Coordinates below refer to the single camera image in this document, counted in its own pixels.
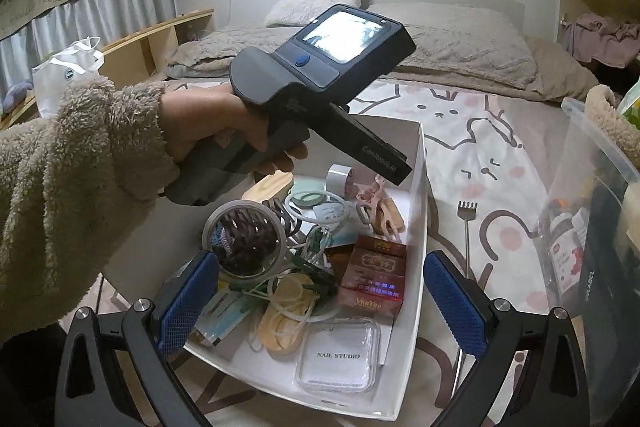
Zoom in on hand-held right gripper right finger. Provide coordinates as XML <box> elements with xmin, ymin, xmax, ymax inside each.
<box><xmin>422</xmin><ymin>251</ymin><xmax>591</xmax><ymax>427</ymax></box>

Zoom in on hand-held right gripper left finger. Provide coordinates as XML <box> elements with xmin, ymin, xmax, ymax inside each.
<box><xmin>54</xmin><ymin>249</ymin><xmax>221</xmax><ymax>427</ymax></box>

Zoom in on white shoe box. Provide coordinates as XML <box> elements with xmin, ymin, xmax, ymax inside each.
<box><xmin>184</xmin><ymin>113</ymin><xmax>431</xmax><ymax>422</ymax></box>

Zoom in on green clothespin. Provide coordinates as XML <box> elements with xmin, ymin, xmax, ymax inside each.
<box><xmin>287</xmin><ymin>257</ymin><xmax>341</xmax><ymax>303</ymax></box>

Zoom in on pink eyelash curler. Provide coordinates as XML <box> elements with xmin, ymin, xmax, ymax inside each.
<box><xmin>352</xmin><ymin>174</ymin><xmax>396</xmax><ymax>215</ymax></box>

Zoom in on person's left forearm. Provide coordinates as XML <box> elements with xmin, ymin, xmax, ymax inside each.
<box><xmin>0</xmin><ymin>77</ymin><xmax>178</xmax><ymax>343</ymax></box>

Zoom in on person's left hand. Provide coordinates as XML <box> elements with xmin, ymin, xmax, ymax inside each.
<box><xmin>159</xmin><ymin>84</ymin><xmax>310</xmax><ymax>172</ymax></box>

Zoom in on teal and white medicine box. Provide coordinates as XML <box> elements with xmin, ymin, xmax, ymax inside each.
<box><xmin>195</xmin><ymin>282</ymin><xmax>261</xmax><ymax>348</ymax></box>

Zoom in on fluffy cream pillow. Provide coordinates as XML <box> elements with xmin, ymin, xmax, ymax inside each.
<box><xmin>264</xmin><ymin>0</ymin><xmax>368</xmax><ymax>28</ymax></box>

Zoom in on red printed box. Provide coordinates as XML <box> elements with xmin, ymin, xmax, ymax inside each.
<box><xmin>337</xmin><ymin>234</ymin><xmax>407</xmax><ymax>318</ymax></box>

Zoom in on metal back scratcher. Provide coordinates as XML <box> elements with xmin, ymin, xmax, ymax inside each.
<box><xmin>455</xmin><ymin>201</ymin><xmax>479</xmax><ymax>270</ymax></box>

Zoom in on yellow rubber bands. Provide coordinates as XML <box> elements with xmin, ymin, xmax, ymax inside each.
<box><xmin>260</xmin><ymin>272</ymin><xmax>313</xmax><ymax>355</ymax></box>

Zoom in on folded beige quilt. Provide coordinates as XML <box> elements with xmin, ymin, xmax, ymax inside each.
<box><xmin>165</xmin><ymin>24</ymin><xmax>296</xmax><ymax>80</ymax></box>

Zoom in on silver tape roll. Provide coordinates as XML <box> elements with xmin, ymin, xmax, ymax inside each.
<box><xmin>326</xmin><ymin>164</ymin><xmax>357</xmax><ymax>198</ymax></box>

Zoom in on beige hair claw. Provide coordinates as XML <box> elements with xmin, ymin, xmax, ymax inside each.
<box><xmin>370</xmin><ymin>199</ymin><xmax>405</xmax><ymax>240</ymax></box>

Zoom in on red label bottle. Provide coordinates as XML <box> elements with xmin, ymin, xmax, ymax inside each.
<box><xmin>545</xmin><ymin>202</ymin><xmax>593</xmax><ymax>303</ymax></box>

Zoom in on wooden block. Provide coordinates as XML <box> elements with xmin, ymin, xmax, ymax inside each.
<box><xmin>242</xmin><ymin>172</ymin><xmax>295</xmax><ymax>208</ymax></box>

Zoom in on clear plastic nail case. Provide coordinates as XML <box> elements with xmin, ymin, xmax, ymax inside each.
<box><xmin>294</xmin><ymin>317</ymin><xmax>382</xmax><ymax>393</ymax></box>

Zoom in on white embroidery hoop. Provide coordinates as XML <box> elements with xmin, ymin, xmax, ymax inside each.
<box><xmin>285</xmin><ymin>189</ymin><xmax>356</xmax><ymax>225</ymax></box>

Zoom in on black box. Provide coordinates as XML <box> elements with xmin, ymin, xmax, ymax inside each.
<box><xmin>582</xmin><ymin>177</ymin><xmax>640</xmax><ymax>408</ymax></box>

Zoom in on beige quilted pillow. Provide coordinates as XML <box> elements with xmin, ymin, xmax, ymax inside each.
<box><xmin>367</xmin><ymin>4</ymin><xmax>543</xmax><ymax>100</ymax></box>

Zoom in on printed blanket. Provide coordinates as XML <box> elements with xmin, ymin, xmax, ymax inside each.
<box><xmin>90</xmin><ymin>77</ymin><xmax>601</xmax><ymax>427</ymax></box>

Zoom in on wooden bedside shelf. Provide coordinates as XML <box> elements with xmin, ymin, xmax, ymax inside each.
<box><xmin>0</xmin><ymin>9</ymin><xmax>216</xmax><ymax>130</ymax></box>

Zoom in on clear storage bin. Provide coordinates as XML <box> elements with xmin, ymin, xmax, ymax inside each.
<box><xmin>537</xmin><ymin>94</ymin><xmax>640</xmax><ymax>408</ymax></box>

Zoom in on white paper bag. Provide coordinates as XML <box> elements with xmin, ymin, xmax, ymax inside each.
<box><xmin>32</xmin><ymin>37</ymin><xmax>105</xmax><ymax>118</ymax></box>

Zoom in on beige bed sheet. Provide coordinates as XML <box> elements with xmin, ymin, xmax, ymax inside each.
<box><xmin>165</xmin><ymin>24</ymin><xmax>601</xmax><ymax>108</ymax></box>

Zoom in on green dotted tissue pack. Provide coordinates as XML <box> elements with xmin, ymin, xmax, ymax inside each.
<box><xmin>620</xmin><ymin>77</ymin><xmax>640</xmax><ymax>128</ymax></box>

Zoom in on mauve clothes pile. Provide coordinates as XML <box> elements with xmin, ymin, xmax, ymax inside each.
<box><xmin>562</xmin><ymin>13</ymin><xmax>640</xmax><ymax>68</ymax></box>

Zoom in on clear cup of hair ties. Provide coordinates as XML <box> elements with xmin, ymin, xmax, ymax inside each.
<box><xmin>202</xmin><ymin>200</ymin><xmax>291</xmax><ymax>280</ymax></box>

